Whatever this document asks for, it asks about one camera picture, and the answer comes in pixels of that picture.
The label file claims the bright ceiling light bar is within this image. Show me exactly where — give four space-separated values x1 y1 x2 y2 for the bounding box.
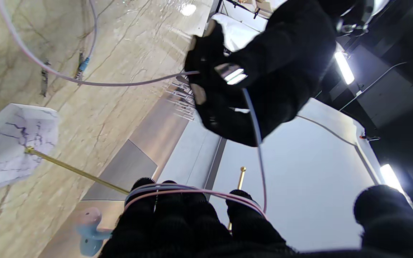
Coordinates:
379 163 406 196
334 50 356 86

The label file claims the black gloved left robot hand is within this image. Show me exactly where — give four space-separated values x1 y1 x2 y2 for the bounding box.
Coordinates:
184 0 338 147

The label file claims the white thin cable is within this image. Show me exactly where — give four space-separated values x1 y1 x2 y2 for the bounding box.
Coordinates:
0 0 269 257

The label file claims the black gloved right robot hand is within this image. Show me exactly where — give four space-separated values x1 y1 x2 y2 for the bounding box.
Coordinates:
99 177 413 258

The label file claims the clear acrylic name holder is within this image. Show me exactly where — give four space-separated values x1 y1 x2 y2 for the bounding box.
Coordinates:
178 107 196 120
172 99 194 111
163 88 185 102

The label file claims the gold T rack marble base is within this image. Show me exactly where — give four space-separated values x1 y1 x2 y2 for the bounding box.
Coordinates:
0 103 247 231

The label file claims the brown wooden conference table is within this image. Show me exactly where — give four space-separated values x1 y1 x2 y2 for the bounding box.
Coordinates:
36 81 207 258

